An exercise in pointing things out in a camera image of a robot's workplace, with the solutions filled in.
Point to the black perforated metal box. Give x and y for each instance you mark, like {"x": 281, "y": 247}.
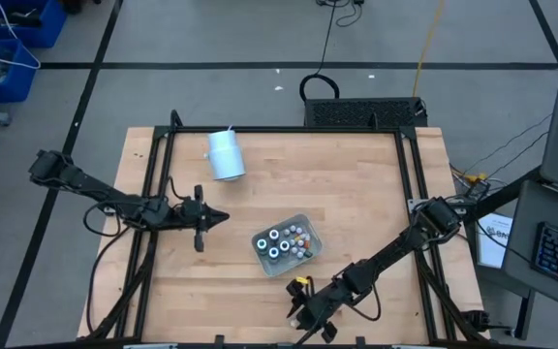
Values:
{"x": 356, "y": 112}

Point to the small black dye bottle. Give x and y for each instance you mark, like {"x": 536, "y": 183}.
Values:
{"x": 308, "y": 253}

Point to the grey plastic storage bin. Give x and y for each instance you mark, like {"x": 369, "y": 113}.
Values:
{"x": 271, "y": 266}

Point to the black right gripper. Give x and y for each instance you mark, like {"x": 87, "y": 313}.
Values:
{"x": 322, "y": 305}

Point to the large black-capped dye bottle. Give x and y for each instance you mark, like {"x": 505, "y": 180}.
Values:
{"x": 284, "y": 245}

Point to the white printed paper sheet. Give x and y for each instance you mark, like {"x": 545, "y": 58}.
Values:
{"x": 494, "y": 242}

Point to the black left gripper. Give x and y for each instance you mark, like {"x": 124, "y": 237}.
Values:
{"x": 192, "y": 213}

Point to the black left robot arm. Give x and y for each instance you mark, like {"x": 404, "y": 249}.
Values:
{"x": 95, "y": 186}

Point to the large magenta-capped dye bottle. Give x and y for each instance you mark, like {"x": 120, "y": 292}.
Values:
{"x": 274, "y": 235}

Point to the large blue-capped dye bottle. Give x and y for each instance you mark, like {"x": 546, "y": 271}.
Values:
{"x": 273, "y": 252}

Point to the yellow tag on gripper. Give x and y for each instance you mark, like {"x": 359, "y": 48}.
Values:
{"x": 301, "y": 280}

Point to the grey desk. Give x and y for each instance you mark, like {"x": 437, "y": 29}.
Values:
{"x": 526, "y": 213}

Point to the large green-capped dye bottle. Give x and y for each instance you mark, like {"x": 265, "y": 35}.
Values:
{"x": 262, "y": 244}

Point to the blue plastic crate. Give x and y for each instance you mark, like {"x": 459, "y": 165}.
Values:
{"x": 17, "y": 82}
{"x": 51, "y": 24}

